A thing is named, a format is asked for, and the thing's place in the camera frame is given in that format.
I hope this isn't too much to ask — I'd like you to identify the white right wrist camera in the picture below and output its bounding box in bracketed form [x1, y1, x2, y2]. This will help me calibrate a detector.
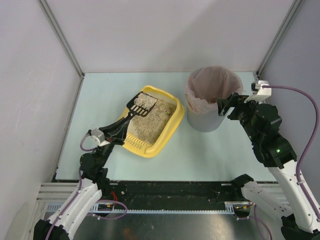
[244, 80, 272, 103]

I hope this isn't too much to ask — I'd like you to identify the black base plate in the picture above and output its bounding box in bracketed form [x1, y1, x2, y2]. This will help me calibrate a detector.
[100, 181, 251, 212]

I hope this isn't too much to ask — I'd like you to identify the aluminium frame post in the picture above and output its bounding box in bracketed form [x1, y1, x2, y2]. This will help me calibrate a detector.
[256, 0, 306, 79]
[37, 0, 84, 77]

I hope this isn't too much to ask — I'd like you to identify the grey slotted cable duct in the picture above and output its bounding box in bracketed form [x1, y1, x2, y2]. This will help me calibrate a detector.
[45, 201, 251, 214]

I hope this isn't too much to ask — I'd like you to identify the grey trash bin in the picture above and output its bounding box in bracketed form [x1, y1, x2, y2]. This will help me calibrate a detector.
[184, 65, 244, 133]

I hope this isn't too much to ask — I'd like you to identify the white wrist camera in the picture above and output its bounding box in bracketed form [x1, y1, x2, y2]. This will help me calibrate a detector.
[88, 128, 110, 147]
[244, 80, 272, 103]

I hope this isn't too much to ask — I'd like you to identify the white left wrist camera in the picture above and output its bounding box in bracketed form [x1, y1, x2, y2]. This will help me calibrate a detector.
[88, 128, 110, 147]

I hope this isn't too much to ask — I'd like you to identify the black slotted litter scoop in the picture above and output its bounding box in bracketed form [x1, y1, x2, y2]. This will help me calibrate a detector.
[126, 91, 156, 120]

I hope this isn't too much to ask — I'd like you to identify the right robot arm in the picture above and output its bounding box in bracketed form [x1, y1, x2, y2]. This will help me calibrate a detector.
[217, 88, 320, 240]

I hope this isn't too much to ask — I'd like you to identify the left aluminium frame post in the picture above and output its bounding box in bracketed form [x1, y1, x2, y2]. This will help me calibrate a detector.
[37, 0, 84, 77]

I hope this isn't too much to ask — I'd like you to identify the yellow litter box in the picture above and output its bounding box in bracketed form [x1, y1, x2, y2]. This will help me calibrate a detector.
[123, 85, 185, 158]

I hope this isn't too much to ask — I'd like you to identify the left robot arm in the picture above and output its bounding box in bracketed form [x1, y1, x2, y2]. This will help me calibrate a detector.
[33, 113, 133, 240]

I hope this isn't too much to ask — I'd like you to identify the pink plastic bin liner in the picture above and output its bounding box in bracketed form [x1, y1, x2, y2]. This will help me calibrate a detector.
[184, 65, 244, 114]

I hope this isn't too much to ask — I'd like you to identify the white litter clump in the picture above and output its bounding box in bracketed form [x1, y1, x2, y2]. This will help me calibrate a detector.
[133, 92, 157, 110]

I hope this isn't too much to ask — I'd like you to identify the right aluminium frame post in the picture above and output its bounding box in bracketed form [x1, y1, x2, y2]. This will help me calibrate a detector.
[256, 0, 306, 79]

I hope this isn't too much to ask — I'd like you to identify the beige cat litter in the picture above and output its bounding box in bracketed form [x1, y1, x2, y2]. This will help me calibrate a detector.
[130, 99, 177, 145]

